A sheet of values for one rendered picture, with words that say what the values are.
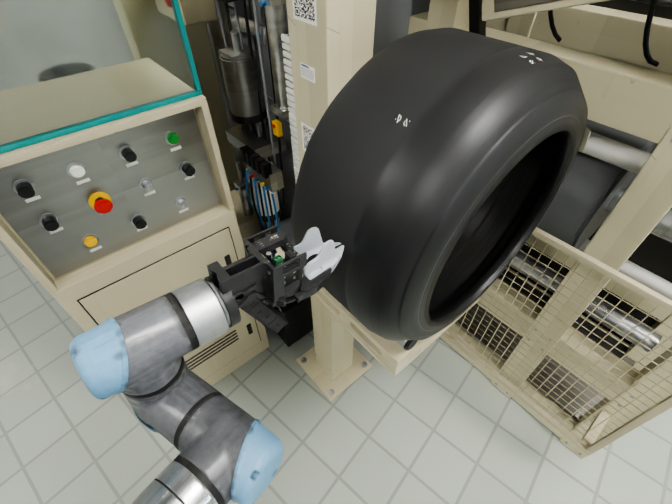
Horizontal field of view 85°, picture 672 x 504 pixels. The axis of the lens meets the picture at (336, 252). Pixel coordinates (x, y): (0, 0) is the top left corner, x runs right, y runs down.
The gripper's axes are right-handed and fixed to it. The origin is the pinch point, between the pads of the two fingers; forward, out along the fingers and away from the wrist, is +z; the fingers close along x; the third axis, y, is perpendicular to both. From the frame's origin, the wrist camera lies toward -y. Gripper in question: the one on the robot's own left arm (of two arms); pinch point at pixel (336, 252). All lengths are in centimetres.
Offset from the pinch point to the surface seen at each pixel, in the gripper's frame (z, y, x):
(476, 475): 52, -121, -40
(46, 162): -29, -7, 68
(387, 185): 5.3, 12.3, -3.4
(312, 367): 30, -122, 39
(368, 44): 31.1, 20.2, 28.3
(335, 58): 22.2, 18.5, 28.3
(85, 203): -25, -20, 68
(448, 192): 9.4, 13.4, -10.4
